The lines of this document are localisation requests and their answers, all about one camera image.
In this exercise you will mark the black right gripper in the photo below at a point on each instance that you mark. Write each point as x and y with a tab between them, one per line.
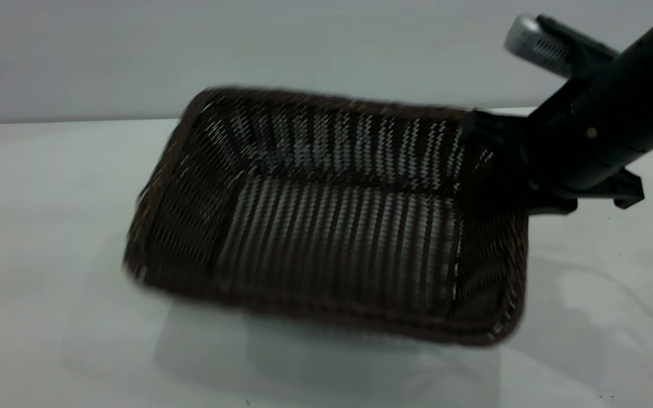
587	136

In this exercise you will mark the dark brown woven basket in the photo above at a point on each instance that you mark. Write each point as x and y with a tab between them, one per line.
326	238

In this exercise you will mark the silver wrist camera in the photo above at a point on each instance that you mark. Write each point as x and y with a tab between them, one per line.
533	42

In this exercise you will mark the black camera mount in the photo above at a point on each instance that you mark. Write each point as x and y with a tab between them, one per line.
584	48

